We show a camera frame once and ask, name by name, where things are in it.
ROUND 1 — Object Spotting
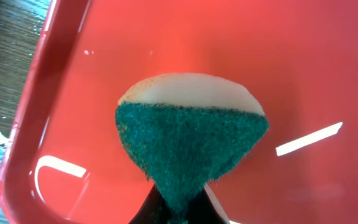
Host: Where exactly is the green white sponge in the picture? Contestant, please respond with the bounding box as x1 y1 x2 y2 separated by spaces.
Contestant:
115 73 269 223

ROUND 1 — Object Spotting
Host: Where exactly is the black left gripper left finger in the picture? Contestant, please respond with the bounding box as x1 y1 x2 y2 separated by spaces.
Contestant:
129 185 171 224

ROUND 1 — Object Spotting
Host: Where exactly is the red plastic tray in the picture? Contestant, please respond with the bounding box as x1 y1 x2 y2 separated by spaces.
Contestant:
0 0 358 223

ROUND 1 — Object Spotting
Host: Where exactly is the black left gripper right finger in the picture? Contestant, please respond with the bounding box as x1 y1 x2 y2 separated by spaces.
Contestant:
186 185 230 224

